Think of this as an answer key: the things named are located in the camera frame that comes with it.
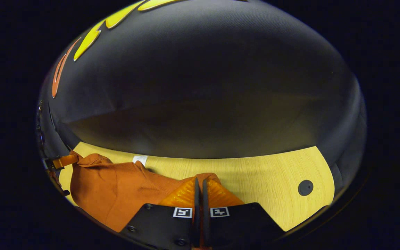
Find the dark round table grommet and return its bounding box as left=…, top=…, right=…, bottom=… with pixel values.
left=298, top=180, right=314, bottom=196

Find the black backdrop cloth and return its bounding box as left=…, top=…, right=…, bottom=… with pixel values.
left=37, top=0, right=366, bottom=195

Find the orange long-sleeved garment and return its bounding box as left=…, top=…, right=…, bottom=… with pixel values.
left=70, top=150, right=221, bottom=232

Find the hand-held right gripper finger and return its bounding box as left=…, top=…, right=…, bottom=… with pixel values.
left=122, top=177, right=200, bottom=250
left=202, top=178, right=284, bottom=249

